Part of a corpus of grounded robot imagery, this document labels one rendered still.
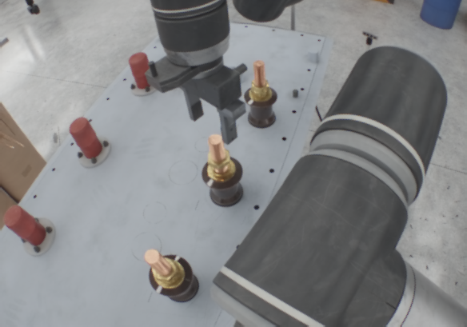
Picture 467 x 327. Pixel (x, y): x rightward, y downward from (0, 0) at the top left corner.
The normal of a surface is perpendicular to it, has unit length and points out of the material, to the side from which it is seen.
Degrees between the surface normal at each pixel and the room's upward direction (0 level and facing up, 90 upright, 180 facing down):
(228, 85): 90
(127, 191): 0
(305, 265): 9
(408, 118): 21
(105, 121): 0
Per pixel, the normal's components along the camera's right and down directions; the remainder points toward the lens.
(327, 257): -0.03, -0.40
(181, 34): -0.14, 0.78
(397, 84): -0.22, -0.52
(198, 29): 0.26, 0.74
